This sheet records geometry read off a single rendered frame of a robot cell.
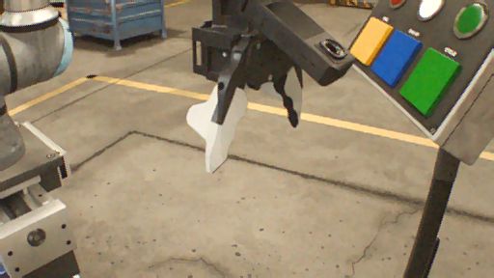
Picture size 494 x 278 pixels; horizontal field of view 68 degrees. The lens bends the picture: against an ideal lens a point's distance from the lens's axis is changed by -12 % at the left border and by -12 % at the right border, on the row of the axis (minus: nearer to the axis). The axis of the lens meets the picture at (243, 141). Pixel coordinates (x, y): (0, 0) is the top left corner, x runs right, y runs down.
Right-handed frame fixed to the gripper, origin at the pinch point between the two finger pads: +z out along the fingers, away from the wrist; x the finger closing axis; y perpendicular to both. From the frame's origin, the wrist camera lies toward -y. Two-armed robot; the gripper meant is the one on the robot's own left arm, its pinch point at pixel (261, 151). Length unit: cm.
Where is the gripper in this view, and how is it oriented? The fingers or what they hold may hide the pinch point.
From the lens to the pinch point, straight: 47.2
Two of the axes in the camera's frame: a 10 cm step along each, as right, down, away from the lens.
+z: 0.0, 8.9, 4.6
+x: -6.7, 3.4, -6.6
